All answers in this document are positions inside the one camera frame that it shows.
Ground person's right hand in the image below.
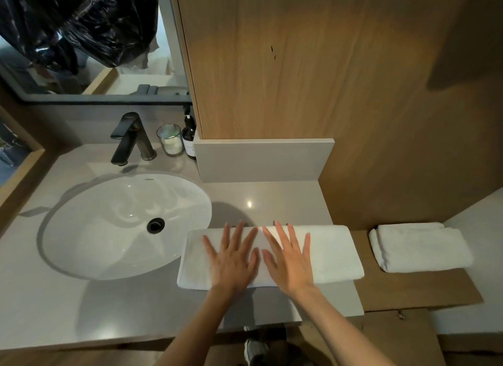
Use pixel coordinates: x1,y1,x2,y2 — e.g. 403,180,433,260
261,220,316,298

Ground person's left hand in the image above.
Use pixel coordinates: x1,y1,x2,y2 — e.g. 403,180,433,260
202,220,261,298

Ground white towel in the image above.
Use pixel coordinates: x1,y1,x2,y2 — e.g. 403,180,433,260
368,222,475,274
177,224,365,290

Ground wooden cabinet flap door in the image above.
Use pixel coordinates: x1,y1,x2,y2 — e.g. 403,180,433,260
289,308,447,366

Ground person's left forearm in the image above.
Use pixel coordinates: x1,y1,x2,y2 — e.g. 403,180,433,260
155,286,236,366

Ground person's white shoe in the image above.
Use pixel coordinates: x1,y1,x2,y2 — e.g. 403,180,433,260
243,338,270,365

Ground person's dark trousers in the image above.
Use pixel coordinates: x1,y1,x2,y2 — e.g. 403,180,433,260
251,340,315,366

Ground grey stone backsplash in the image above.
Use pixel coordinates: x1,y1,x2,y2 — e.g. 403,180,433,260
192,137,335,184

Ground dark pump bottle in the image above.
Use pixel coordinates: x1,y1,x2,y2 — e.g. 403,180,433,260
181,105,197,160

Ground glass jar with cotton pads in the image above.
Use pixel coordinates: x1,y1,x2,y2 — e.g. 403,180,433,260
156,124,184,157

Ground white oval sink basin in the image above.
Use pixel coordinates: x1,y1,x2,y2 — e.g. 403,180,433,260
39,173,213,281

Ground black faucet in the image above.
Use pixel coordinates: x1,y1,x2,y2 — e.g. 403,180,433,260
110,112,158,167

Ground wooden back panel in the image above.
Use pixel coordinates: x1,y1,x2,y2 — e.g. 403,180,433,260
169,0,503,232

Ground wall mirror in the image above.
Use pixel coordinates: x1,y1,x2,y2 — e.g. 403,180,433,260
0,0,192,104

